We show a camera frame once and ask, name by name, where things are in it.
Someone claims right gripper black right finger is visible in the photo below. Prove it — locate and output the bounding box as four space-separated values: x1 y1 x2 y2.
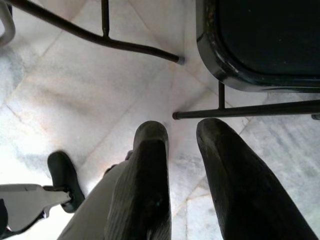
196 117 318 240

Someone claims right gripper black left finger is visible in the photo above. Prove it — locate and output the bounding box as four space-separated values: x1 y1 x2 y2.
104 120 172 240

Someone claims light grey robot right leg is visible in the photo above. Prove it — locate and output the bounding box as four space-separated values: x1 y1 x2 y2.
57 149 137 240

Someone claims black chair seat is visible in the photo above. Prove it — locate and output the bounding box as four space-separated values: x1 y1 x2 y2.
195 0 320 91

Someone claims grey curved metal tube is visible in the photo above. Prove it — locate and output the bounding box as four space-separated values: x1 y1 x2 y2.
0 4 16 48

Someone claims black chair leg frame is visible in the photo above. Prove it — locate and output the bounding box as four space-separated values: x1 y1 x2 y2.
172 81 320 120

